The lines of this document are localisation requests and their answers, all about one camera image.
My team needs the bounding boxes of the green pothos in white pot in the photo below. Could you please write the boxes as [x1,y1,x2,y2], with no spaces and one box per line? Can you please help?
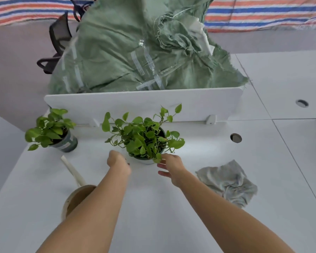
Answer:
[102,103,185,165]

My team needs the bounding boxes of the white desk divider panel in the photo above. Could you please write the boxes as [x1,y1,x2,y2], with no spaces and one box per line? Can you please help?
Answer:
[44,87,244,126]

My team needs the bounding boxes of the large green woven sack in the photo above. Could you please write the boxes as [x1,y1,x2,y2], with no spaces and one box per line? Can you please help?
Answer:
[48,0,251,95]

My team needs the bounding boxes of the person's left forearm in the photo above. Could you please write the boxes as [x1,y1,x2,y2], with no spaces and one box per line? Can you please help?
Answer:
[36,171,132,253]

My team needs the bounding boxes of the person's right hand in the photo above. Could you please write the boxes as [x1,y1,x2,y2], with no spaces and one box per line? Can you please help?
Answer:
[157,153,188,188]

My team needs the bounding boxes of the person's left hand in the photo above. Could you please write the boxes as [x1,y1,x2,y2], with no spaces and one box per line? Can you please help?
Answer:
[107,150,132,179]

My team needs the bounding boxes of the crumpled grey cloth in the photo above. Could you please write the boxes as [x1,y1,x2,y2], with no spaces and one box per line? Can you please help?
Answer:
[195,160,258,209]

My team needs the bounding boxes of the person's right forearm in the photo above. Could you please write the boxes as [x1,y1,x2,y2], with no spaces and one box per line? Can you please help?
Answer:
[177,172,296,253]

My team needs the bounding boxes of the beige watering can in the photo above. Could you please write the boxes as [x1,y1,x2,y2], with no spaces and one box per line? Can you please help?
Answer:
[61,155,98,222]

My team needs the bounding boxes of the black chair frame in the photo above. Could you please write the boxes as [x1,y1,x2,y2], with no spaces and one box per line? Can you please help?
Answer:
[68,0,98,23]

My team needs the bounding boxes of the green pothos in grey pot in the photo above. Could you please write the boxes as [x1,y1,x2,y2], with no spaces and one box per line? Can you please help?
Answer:
[25,108,78,153]

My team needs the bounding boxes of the striped tarp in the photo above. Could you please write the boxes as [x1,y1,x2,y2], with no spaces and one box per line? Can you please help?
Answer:
[0,0,316,33]

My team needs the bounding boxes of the black mesh office chair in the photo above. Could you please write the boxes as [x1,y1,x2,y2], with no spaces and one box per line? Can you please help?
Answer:
[37,12,73,74]

